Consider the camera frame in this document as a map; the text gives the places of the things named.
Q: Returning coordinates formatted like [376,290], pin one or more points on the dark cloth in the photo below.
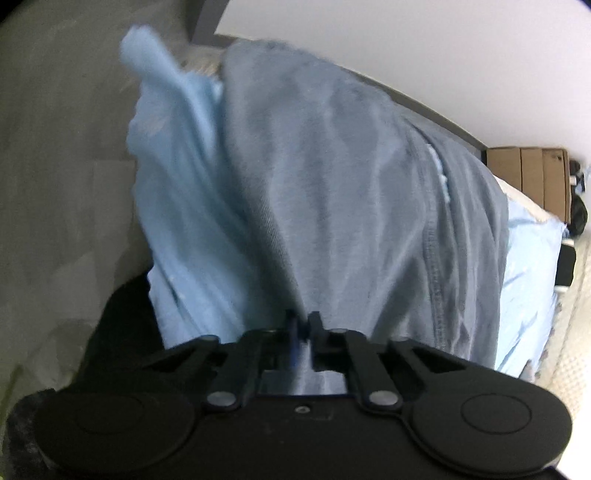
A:
[124,323]

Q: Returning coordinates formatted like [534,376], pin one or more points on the blue denim jeans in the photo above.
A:
[346,207]

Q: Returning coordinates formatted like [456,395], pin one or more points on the cream quilted headboard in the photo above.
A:
[572,332]

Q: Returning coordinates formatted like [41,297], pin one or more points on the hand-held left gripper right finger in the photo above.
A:
[315,328]

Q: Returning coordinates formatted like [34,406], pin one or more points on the light blue star bed sheet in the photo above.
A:
[184,207]

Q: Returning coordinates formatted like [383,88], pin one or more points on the wooden nightstand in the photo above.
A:
[526,180]

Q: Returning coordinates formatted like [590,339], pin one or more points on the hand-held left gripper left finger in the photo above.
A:
[293,339]

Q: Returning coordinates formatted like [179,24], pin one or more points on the black roll pillow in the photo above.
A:
[565,265]

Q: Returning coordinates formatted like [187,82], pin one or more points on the black cloth bundle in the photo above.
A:
[581,214]

